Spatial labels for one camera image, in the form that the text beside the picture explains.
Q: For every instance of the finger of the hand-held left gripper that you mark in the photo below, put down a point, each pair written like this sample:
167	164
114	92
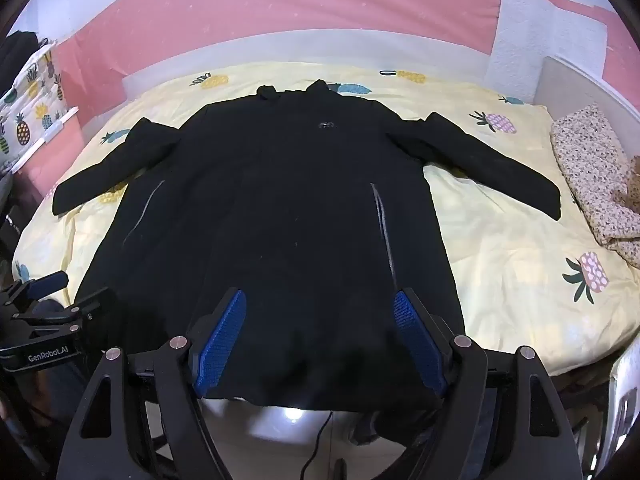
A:
47	285
97	305

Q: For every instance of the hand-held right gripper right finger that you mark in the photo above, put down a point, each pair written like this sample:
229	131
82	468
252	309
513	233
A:
415	340

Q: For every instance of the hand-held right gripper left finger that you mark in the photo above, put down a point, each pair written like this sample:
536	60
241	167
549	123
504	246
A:
220	340

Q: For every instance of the black coat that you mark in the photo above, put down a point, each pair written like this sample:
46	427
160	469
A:
280	220

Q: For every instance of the yellow pineapple print bed sheet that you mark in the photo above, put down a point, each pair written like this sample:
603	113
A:
505	240

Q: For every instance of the pineapple print fabric organizer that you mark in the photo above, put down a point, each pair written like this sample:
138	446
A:
30	110

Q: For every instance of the dark hanging cloth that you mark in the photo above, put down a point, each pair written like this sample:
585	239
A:
17	47

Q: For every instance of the floral patterned quilt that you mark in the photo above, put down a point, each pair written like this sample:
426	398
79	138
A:
595	180

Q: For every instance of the grey bed headboard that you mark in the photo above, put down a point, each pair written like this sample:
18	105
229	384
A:
585	85

